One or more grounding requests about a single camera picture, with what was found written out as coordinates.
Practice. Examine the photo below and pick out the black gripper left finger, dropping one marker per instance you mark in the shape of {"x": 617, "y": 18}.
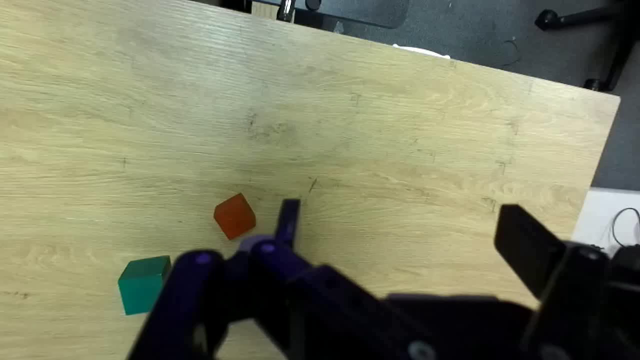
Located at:
{"x": 200, "y": 292}

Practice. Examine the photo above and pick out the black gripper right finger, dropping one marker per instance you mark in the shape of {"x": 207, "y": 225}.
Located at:
{"x": 572, "y": 286}

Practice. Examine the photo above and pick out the orange block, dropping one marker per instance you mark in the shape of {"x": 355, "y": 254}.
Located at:
{"x": 235, "y": 216}

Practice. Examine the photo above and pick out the green block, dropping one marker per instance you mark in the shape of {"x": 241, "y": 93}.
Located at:
{"x": 140, "y": 285}

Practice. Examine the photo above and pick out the white board beside table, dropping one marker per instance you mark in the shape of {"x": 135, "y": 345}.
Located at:
{"x": 597, "y": 221}

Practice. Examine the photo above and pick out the black chair leg with wheel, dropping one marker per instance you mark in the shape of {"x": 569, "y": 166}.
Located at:
{"x": 586, "y": 17}

